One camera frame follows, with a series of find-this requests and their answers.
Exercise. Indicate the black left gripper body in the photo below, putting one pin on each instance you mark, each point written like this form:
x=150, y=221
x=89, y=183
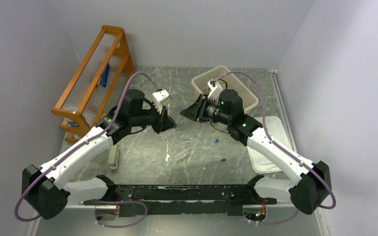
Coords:
x=157, y=125

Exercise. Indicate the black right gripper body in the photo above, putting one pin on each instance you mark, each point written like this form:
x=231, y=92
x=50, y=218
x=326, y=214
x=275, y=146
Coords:
x=201, y=115

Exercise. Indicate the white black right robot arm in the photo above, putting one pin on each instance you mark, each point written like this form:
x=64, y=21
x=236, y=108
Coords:
x=308, y=183

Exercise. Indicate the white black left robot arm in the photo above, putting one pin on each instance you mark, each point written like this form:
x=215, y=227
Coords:
x=47, y=188

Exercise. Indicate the beige plastic bin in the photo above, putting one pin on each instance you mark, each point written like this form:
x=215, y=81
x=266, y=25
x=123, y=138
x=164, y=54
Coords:
x=199, y=83

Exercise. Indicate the beige stapler-like case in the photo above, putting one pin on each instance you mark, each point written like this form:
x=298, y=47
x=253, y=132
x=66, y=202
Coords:
x=113, y=157

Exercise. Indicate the orange wooden test tube rack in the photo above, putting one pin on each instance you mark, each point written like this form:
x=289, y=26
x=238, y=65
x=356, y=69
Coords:
x=107, y=62

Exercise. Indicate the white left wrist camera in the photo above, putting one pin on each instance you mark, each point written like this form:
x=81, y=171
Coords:
x=161, y=98

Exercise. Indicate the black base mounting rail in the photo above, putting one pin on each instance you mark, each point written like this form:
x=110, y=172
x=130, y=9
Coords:
x=183, y=199

